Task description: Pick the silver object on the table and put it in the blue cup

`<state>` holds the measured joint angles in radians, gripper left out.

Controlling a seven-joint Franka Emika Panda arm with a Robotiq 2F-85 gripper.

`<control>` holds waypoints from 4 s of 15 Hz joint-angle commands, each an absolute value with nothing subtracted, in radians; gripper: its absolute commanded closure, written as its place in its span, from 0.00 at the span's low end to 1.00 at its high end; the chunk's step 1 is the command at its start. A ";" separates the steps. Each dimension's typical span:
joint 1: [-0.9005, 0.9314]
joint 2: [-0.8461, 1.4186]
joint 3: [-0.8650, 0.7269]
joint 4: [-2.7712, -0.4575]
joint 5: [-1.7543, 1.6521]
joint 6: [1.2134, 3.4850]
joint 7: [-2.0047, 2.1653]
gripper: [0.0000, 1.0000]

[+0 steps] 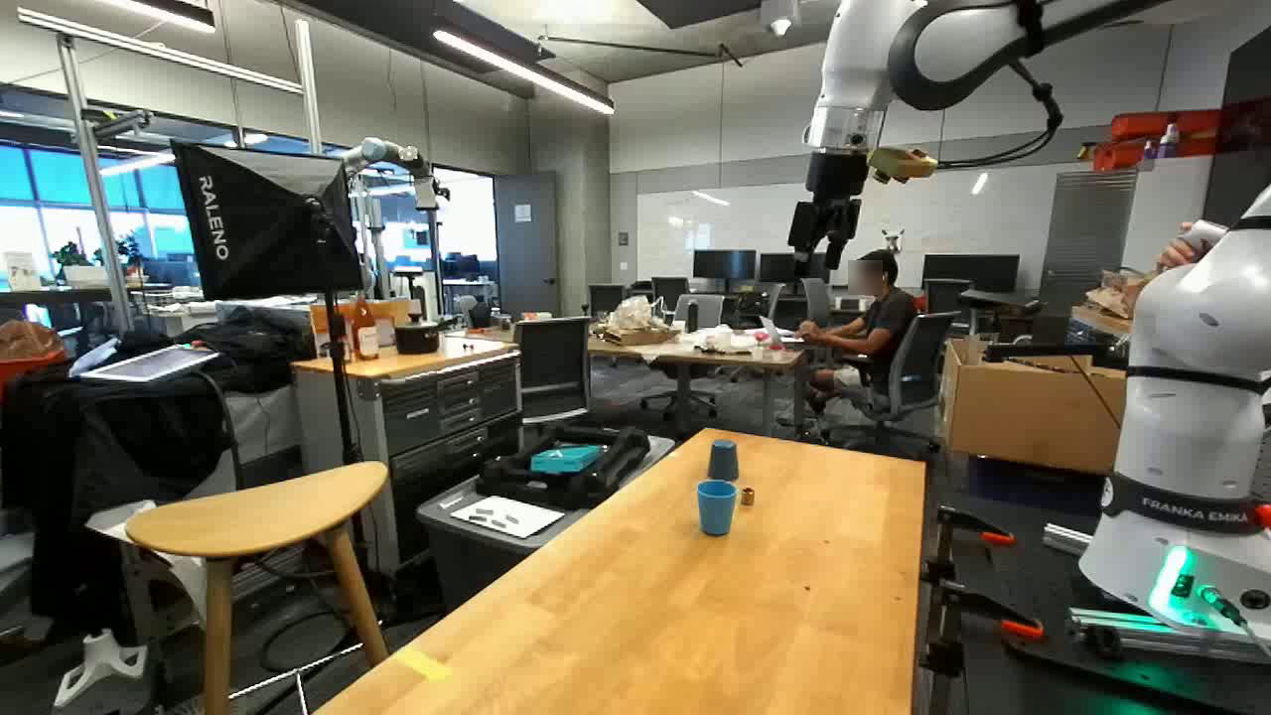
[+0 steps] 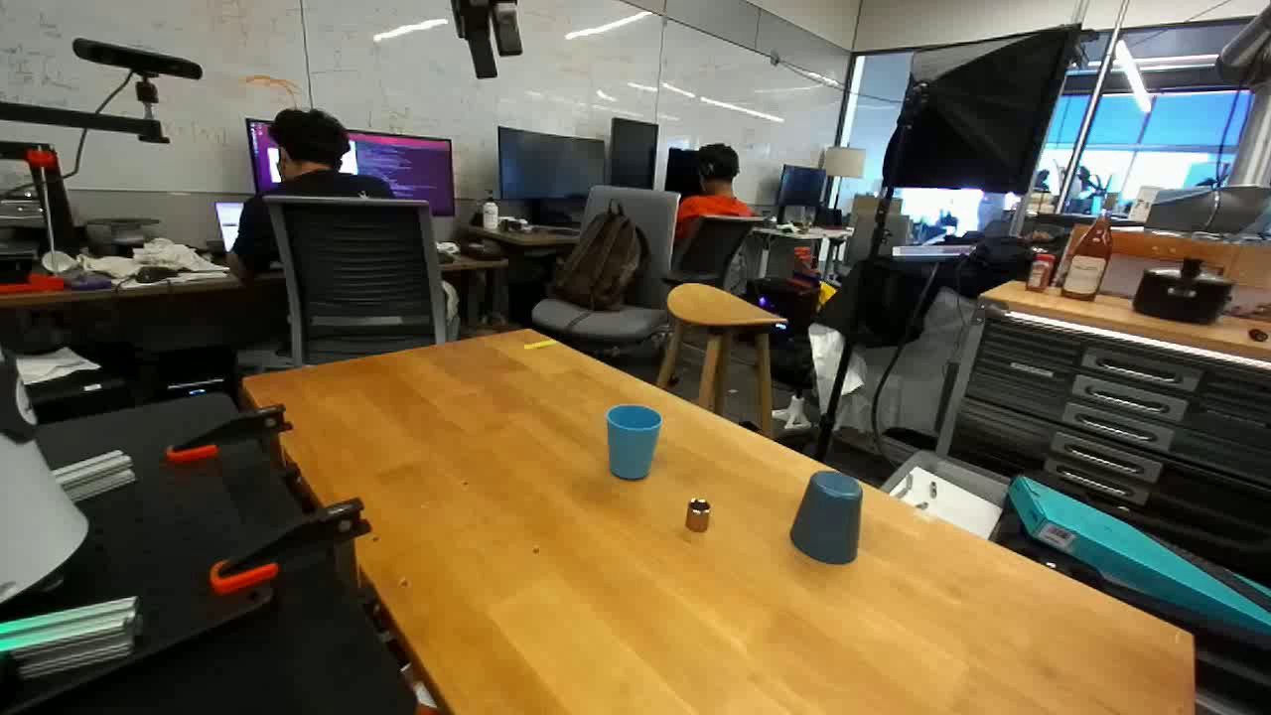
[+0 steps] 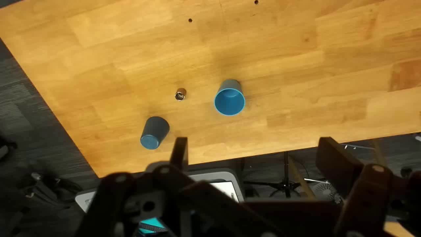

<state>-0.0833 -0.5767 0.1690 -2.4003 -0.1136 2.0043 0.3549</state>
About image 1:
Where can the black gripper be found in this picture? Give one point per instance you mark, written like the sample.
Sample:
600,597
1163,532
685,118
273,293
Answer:
835,176

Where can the cluttered wooden desk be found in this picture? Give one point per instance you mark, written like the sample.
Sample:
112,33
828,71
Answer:
690,356

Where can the orange shelf object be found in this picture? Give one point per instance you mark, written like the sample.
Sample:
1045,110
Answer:
1166,136

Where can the black office chair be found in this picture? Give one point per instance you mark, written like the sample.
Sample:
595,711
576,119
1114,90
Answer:
555,363

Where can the grey drawer cabinet wooden top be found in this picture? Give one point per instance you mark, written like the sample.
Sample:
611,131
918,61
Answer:
423,409

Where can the white stand foot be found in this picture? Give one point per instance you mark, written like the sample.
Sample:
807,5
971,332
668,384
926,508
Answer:
100,663

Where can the seated person in dark shirt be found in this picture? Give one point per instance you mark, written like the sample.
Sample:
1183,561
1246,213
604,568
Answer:
878,324

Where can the black softbox light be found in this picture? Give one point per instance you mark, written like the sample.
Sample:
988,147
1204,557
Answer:
264,218

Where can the black cloth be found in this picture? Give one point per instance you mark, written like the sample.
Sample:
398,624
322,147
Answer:
105,449

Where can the black orange bar clamp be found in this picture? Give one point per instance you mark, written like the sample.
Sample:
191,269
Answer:
962,527
976,616

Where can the dark blue cup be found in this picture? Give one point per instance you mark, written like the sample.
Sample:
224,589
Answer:
726,457

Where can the grey door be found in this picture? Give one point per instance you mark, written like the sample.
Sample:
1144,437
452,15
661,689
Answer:
525,242

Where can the black case with teal insert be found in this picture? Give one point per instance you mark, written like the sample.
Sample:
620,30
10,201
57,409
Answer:
570,465

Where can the large cardboard box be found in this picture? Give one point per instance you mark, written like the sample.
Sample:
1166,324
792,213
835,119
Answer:
1035,409

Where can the grey office chair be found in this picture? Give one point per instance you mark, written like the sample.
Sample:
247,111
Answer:
917,359

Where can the black backpack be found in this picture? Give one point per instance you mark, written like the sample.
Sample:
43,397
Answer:
251,350

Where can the long ceiling light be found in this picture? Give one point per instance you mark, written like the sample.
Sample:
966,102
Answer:
523,71

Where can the yellow tape strip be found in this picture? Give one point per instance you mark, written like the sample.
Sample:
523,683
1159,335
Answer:
423,663

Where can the small black box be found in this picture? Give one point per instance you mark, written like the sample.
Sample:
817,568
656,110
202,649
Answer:
420,338

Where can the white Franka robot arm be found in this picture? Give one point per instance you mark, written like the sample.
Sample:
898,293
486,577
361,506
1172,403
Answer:
1193,372

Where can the white paper sheet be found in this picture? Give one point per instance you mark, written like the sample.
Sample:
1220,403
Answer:
508,514

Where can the light blue cup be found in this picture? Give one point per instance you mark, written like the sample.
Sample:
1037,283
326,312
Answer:
715,508

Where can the wooden stool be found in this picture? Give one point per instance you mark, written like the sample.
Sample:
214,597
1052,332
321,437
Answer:
261,514

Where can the black computer monitor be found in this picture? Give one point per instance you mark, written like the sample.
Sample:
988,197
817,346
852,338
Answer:
726,263
971,270

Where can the brown bottle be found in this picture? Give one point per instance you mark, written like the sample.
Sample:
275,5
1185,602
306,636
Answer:
367,335

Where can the whiteboard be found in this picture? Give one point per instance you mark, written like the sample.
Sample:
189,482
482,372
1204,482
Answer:
721,218

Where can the grey cart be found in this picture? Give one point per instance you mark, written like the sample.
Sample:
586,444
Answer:
461,549

